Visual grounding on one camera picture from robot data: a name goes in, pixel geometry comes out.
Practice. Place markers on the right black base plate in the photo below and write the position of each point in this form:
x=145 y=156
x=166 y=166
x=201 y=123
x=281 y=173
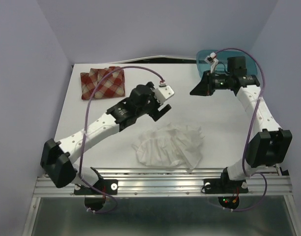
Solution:
x=217 y=186

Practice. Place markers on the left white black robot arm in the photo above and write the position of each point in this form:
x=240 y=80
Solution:
x=59 y=157

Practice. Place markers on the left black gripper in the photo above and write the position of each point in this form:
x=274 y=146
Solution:
x=153 y=97

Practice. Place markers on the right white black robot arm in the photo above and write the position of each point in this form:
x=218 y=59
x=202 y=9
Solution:
x=267 y=143

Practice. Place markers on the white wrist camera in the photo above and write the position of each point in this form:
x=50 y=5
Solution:
x=212 y=60
x=163 y=94

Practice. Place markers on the red checked skirt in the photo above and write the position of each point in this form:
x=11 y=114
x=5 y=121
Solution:
x=111 y=87

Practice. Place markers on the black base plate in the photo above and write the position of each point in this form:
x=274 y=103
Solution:
x=109 y=186
x=217 y=186

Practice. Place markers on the aluminium frame rail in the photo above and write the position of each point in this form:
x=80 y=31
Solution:
x=169 y=183

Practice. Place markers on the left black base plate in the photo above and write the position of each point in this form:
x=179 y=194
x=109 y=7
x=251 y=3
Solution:
x=109 y=186

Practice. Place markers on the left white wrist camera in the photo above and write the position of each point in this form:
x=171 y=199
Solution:
x=163 y=94

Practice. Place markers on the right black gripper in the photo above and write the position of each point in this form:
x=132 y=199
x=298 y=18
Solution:
x=203 y=88

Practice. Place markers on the white cloth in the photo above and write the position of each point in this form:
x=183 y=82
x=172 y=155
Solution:
x=170 y=146

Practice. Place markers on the teal plastic basket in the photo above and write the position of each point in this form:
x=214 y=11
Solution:
x=202 y=65

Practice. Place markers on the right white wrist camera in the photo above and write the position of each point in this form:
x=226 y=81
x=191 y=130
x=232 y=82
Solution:
x=212 y=60

